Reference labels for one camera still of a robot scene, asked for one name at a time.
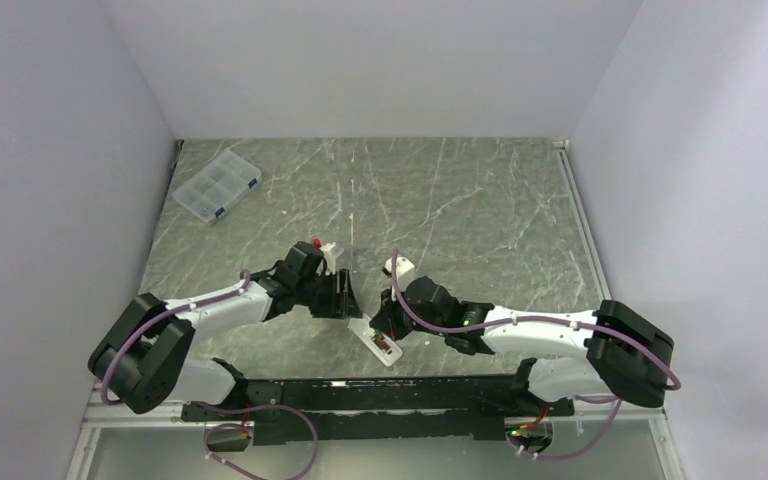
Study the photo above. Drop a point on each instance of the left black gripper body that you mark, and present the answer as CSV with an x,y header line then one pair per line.
x,y
329,303

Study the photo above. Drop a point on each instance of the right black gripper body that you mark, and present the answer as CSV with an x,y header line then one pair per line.
x,y
400,319

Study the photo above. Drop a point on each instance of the white remote control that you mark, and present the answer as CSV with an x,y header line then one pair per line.
x,y
386,350

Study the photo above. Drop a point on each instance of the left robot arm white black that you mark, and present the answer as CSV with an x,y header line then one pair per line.
x,y
142,361

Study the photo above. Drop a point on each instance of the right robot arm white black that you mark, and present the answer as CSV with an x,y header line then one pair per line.
x,y
609,351

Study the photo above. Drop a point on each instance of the clear plastic compartment box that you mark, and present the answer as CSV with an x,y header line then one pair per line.
x,y
214,190

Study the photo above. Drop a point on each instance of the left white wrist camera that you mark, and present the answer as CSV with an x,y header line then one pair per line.
x,y
331,251

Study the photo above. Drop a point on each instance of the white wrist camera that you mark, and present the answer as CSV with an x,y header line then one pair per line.
x,y
402,268
331,251

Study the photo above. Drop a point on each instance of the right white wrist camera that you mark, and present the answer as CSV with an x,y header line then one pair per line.
x,y
402,268

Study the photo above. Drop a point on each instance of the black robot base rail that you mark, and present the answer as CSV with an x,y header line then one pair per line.
x,y
481,407

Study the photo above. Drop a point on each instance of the aluminium rail right edge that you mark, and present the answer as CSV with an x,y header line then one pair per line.
x,y
583,224

